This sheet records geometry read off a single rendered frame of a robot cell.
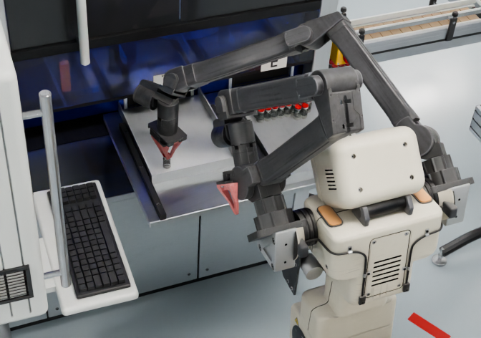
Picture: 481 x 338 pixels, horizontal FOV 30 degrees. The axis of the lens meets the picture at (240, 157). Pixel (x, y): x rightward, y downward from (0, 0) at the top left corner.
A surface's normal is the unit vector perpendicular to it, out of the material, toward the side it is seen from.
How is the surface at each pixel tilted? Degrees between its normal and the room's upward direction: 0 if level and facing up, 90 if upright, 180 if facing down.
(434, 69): 0
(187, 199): 0
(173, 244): 90
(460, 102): 0
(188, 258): 90
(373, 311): 82
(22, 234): 90
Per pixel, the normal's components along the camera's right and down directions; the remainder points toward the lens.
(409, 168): 0.31, -0.03
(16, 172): 0.34, 0.65
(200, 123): 0.06, -0.74
